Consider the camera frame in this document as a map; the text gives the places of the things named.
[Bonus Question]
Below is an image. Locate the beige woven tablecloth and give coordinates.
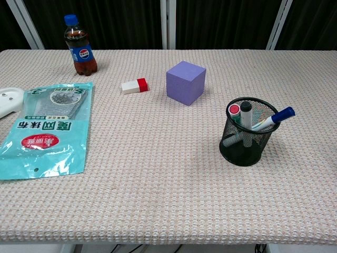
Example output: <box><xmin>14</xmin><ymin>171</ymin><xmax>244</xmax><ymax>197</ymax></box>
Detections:
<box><xmin>0</xmin><ymin>49</ymin><xmax>337</xmax><ymax>245</ymax></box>

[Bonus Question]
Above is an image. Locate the red and white eraser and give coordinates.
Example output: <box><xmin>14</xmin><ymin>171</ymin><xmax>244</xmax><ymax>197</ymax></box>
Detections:
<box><xmin>121</xmin><ymin>77</ymin><xmax>150</xmax><ymax>95</ymax></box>

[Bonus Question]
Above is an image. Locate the black-capped marker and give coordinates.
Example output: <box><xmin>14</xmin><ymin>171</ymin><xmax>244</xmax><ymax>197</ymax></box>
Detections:
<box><xmin>240</xmin><ymin>101</ymin><xmax>253</xmax><ymax>130</ymax></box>

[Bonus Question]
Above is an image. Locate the teal cleaning cloth package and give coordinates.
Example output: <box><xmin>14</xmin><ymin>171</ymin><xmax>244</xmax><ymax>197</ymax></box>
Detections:
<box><xmin>0</xmin><ymin>81</ymin><xmax>94</xmax><ymax>181</ymax></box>

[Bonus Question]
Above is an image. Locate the purple foam cube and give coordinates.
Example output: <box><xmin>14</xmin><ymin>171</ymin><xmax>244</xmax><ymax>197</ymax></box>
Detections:
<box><xmin>166</xmin><ymin>61</ymin><xmax>206</xmax><ymax>107</ymax></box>

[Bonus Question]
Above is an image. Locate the white metal frame post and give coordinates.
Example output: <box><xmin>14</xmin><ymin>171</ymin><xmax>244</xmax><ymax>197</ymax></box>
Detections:
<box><xmin>7</xmin><ymin>0</ymin><xmax>45</xmax><ymax>50</ymax></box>
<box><xmin>265</xmin><ymin>0</ymin><xmax>293</xmax><ymax>51</ymax></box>
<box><xmin>160</xmin><ymin>0</ymin><xmax>176</xmax><ymax>50</ymax></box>

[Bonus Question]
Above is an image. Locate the red-capped marker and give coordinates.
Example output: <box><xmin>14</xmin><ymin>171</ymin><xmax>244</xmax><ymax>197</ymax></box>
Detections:
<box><xmin>227</xmin><ymin>104</ymin><xmax>245</xmax><ymax>127</ymax></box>

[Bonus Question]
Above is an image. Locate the white oval plastic dish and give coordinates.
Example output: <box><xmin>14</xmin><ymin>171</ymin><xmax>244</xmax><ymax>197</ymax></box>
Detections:
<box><xmin>0</xmin><ymin>87</ymin><xmax>25</xmax><ymax>120</ymax></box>

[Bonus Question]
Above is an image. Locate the black mesh pen holder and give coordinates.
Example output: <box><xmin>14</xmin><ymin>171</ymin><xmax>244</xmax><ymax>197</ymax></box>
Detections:
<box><xmin>219</xmin><ymin>96</ymin><xmax>281</xmax><ymax>167</ymax></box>

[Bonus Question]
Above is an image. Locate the black curtain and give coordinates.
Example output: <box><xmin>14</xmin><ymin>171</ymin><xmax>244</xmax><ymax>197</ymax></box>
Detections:
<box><xmin>0</xmin><ymin>0</ymin><xmax>337</xmax><ymax>51</ymax></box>

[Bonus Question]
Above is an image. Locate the cola bottle with blue cap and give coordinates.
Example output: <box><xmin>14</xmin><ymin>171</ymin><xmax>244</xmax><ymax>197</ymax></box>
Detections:
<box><xmin>64</xmin><ymin>14</ymin><xmax>98</xmax><ymax>77</ymax></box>

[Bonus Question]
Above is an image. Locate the blue cap white marker pen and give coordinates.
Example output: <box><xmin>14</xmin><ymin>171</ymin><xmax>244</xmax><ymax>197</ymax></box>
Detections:
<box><xmin>251</xmin><ymin>106</ymin><xmax>296</xmax><ymax>131</ymax></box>

